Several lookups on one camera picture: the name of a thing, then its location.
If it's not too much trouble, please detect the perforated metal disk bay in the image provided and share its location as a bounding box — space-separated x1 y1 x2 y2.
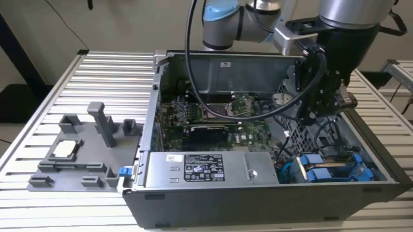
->
274 79 365 158

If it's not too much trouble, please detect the metal slat side table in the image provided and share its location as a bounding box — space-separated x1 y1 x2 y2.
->
382 59 413 97

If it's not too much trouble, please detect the metal socket cover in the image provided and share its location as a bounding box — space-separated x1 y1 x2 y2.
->
227 96 257 116

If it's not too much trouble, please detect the green Dell motherboard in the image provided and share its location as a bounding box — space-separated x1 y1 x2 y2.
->
159 93 279 153

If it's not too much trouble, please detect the CPU socket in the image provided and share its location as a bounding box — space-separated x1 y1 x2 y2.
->
202 102 231 119

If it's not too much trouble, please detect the black graphics card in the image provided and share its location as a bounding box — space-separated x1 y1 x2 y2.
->
182 124 242 152

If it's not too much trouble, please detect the silver power supply unit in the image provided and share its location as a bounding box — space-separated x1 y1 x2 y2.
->
144 151 281 188

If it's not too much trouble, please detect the open black PC case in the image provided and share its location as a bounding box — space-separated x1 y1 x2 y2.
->
122 49 413 229

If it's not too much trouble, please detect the grey parts rack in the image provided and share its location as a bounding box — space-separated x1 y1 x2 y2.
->
27 101 146 193

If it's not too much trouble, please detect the silver CPU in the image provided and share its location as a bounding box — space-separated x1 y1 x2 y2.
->
52 140 80 158

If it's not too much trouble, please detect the silver camera bracket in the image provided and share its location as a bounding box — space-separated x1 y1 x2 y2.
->
273 24 321 58

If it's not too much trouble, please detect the round wrist camera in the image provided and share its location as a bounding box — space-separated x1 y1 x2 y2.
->
334 87 359 115

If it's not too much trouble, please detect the black wire with black connector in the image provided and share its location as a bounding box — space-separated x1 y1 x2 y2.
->
314 118 358 158

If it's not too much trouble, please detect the wire with white connector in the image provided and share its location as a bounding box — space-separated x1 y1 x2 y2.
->
277 130 291 155

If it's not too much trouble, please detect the thick black camera cable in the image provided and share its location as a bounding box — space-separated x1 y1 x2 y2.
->
184 0 327 121

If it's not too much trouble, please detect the blue flat wire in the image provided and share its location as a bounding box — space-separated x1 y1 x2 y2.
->
278 159 294 183

